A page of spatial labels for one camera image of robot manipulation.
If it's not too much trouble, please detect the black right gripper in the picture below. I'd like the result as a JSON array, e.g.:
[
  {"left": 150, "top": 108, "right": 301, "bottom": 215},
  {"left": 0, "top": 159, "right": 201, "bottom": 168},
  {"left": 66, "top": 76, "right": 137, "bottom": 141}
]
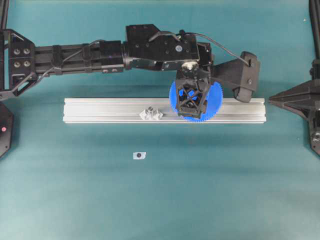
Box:
[{"left": 268, "top": 79, "right": 320, "bottom": 118}]

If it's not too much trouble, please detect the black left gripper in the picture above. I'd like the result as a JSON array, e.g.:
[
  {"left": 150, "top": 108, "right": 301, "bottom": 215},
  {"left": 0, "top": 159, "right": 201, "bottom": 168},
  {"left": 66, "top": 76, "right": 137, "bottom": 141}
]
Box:
[{"left": 175, "top": 32, "right": 214, "bottom": 119}]

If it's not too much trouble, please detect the large blue plastic gear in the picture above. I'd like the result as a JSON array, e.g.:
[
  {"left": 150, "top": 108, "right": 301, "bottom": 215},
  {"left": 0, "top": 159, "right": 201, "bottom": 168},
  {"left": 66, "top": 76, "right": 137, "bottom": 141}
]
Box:
[{"left": 169, "top": 82, "right": 223, "bottom": 123}]

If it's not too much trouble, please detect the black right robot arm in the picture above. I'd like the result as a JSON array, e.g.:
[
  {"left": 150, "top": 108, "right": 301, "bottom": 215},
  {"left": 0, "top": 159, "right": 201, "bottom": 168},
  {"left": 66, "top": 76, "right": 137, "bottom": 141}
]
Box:
[{"left": 268, "top": 0, "right": 320, "bottom": 155}]

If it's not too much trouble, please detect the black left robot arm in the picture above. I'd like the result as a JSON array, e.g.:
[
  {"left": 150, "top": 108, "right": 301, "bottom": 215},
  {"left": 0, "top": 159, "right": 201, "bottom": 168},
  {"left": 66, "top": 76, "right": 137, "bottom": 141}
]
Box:
[{"left": 0, "top": 24, "right": 212, "bottom": 119}]

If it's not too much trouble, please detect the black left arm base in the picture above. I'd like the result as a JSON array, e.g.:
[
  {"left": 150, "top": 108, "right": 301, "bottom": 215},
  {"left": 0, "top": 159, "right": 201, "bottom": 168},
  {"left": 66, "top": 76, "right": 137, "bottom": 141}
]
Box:
[{"left": 0, "top": 102, "right": 14, "bottom": 158}]

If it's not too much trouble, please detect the aluminium extrusion profile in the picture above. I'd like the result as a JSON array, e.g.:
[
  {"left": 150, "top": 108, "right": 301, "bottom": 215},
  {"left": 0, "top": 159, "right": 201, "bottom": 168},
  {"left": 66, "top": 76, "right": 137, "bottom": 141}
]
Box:
[{"left": 62, "top": 98, "right": 267, "bottom": 124}]

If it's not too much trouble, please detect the silver shaft bracket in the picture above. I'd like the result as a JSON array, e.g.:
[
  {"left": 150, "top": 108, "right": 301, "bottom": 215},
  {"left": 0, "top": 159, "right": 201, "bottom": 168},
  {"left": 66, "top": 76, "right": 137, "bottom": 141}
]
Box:
[{"left": 139, "top": 106, "right": 163, "bottom": 121}]

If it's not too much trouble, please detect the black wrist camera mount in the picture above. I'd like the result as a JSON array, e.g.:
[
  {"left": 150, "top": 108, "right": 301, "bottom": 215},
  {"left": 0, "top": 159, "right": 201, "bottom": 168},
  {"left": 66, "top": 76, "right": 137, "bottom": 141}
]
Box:
[{"left": 211, "top": 51, "right": 260, "bottom": 103}]

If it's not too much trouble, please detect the black camera cable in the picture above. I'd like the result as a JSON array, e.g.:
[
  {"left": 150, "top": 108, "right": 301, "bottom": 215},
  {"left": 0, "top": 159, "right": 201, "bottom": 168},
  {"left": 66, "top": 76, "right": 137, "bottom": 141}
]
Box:
[{"left": 148, "top": 30, "right": 252, "bottom": 67}]

